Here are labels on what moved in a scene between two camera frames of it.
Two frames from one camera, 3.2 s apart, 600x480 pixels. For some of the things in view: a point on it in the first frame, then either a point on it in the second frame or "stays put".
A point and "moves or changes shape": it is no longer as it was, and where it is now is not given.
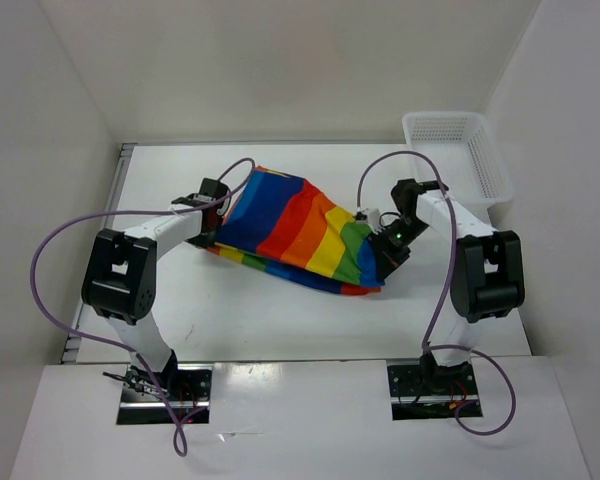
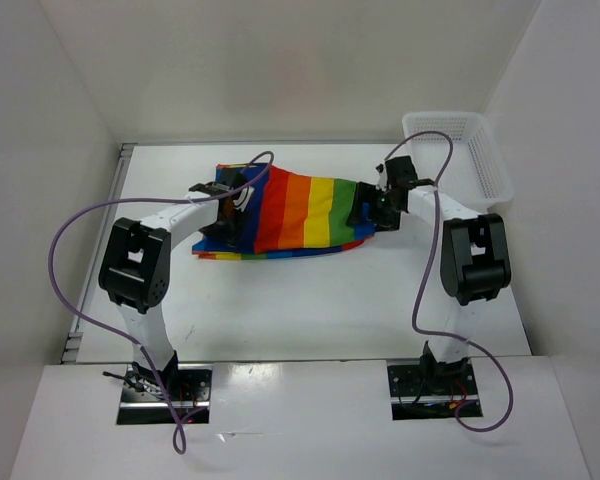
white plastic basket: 464,148 stays put
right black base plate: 432,392 stays put
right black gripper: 388,258 to 368,193
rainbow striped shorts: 284,228 moves or changes shape
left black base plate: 187,387 stays put
